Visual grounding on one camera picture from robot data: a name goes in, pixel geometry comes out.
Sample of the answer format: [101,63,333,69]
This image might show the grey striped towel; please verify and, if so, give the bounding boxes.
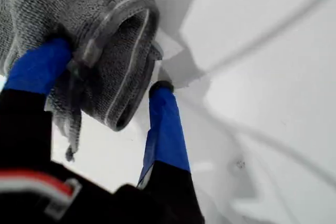
[0,0,165,162]

